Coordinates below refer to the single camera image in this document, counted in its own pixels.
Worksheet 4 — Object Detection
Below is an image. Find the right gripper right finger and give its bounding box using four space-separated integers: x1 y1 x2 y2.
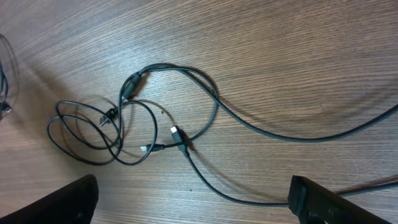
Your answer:
288 175 387 224

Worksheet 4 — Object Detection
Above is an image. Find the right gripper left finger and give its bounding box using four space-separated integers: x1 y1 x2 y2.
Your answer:
1 174 99 224

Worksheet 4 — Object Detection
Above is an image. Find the thick black USB cable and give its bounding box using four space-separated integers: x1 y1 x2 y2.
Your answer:
118 63 398 208

